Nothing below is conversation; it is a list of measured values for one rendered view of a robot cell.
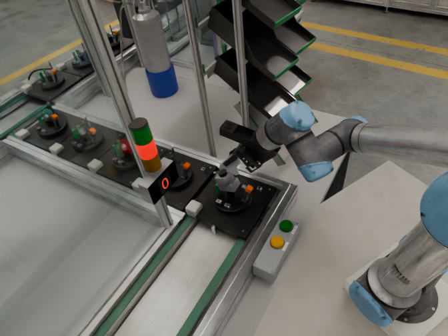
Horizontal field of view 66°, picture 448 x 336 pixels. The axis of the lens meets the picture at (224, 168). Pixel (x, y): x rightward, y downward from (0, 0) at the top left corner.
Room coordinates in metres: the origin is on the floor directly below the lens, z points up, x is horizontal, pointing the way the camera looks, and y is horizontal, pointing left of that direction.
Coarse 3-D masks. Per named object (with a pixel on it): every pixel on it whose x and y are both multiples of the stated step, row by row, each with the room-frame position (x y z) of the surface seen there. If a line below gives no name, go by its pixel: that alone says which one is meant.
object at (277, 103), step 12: (228, 60) 1.14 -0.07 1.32; (216, 72) 1.09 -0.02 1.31; (228, 72) 1.05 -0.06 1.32; (252, 72) 1.12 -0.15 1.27; (228, 84) 1.05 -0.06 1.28; (252, 84) 1.06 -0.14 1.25; (264, 84) 1.07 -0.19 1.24; (276, 84) 1.06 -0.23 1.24; (252, 96) 0.98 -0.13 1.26; (264, 96) 1.02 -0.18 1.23; (276, 96) 1.02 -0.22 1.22; (288, 96) 1.02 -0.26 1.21; (264, 108) 0.97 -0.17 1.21; (276, 108) 0.97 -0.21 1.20
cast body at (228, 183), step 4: (220, 172) 0.81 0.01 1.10; (224, 172) 0.80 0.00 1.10; (228, 172) 0.80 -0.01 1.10; (216, 176) 0.81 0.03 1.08; (220, 176) 0.79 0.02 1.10; (224, 176) 0.79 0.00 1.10; (228, 176) 0.79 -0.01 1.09; (232, 176) 0.80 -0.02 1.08; (216, 180) 0.80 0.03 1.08; (220, 180) 0.79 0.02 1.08; (224, 180) 0.78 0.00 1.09; (228, 180) 0.78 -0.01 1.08; (232, 180) 0.79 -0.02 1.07; (236, 180) 0.79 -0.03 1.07; (220, 184) 0.79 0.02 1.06; (224, 184) 0.78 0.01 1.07; (228, 184) 0.77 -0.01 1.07; (232, 184) 0.77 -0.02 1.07; (236, 184) 0.78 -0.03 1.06; (220, 188) 0.79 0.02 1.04; (224, 188) 0.78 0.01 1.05; (228, 188) 0.77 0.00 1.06; (232, 188) 0.76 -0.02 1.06; (236, 188) 0.77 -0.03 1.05
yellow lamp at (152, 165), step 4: (156, 156) 0.70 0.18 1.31; (144, 160) 0.69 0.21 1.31; (148, 160) 0.69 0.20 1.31; (152, 160) 0.69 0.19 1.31; (156, 160) 0.70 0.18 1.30; (160, 160) 0.71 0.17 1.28; (144, 164) 0.69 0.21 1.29; (148, 164) 0.69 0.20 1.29; (152, 164) 0.69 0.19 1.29; (156, 164) 0.69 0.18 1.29; (160, 164) 0.70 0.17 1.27; (144, 168) 0.70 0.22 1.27; (148, 168) 0.69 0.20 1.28; (152, 168) 0.69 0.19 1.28; (156, 168) 0.69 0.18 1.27; (160, 168) 0.70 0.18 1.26; (148, 172) 0.69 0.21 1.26; (152, 172) 0.69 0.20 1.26
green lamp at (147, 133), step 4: (148, 124) 0.71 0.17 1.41; (144, 128) 0.69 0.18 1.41; (148, 128) 0.70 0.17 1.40; (132, 132) 0.69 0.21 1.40; (136, 132) 0.69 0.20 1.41; (140, 132) 0.69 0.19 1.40; (144, 132) 0.69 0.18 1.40; (148, 132) 0.70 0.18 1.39; (132, 136) 0.70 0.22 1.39; (136, 136) 0.69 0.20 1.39; (140, 136) 0.69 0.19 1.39; (144, 136) 0.69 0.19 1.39; (148, 136) 0.70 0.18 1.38; (152, 136) 0.71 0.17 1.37; (136, 140) 0.69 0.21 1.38; (140, 140) 0.69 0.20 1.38; (144, 140) 0.69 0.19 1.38; (148, 140) 0.69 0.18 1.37; (136, 144) 0.69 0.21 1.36; (140, 144) 0.69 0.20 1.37; (144, 144) 0.69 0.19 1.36
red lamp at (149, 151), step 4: (152, 140) 0.71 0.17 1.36; (148, 144) 0.69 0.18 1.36; (152, 144) 0.70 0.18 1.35; (140, 148) 0.69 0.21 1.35; (144, 148) 0.69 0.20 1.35; (148, 148) 0.69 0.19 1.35; (152, 148) 0.70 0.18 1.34; (156, 148) 0.71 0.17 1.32; (140, 152) 0.69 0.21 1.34; (144, 152) 0.69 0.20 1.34; (148, 152) 0.69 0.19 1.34; (152, 152) 0.69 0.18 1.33; (156, 152) 0.70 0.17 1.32; (140, 156) 0.70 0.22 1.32; (144, 156) 0.69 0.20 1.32; (148, 156) 0.69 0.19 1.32; (152, 156) 0.69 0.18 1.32
